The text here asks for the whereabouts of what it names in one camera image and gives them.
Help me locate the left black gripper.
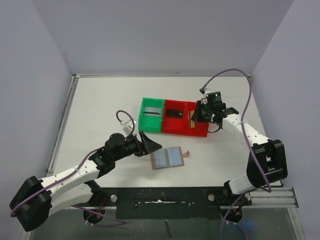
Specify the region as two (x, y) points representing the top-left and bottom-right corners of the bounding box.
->
(113, 130), (161, 161)

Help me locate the gold card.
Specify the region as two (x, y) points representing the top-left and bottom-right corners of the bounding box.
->
(188, 110), (196, 129)

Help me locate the tan leather card holder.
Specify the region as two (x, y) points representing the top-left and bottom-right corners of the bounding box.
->
(150, 146), (190, 170)

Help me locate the red double plastic bin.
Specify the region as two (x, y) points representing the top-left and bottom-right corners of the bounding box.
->
(161, 99), (209, 138)

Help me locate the green plastic bin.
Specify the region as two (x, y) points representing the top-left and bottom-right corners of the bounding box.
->
(138, 97), (165, 133)

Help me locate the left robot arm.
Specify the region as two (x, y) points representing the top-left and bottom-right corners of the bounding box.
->
(9, 131), (162, 232)

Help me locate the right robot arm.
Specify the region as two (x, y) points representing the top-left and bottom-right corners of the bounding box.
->
(191, 88), (288, 205)

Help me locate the black card in red bin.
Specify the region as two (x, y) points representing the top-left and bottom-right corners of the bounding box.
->
(165, 109), (183, 119)

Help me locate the silver card in green bin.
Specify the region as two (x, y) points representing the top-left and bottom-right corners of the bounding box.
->
(142, 106), (162, 117)

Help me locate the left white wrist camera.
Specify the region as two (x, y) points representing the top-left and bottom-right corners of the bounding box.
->
(120, 119), (137, 135)

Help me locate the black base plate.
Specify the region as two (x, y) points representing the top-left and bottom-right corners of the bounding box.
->
(80, 186), (252, 220)

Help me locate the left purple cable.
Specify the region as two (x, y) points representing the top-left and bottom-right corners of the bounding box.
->
(9, 109), (138, 227)

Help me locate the aluminium left rail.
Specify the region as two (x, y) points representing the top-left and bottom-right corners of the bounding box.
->
(45, 74), (80, 177)

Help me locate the aluminium rail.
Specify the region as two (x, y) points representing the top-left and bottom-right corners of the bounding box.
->
(45, 74), (80, 177)
(49, 184), (298, 214)

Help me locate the aluminium front rail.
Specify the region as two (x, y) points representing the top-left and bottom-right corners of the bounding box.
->
(49, 184), (298, 214)

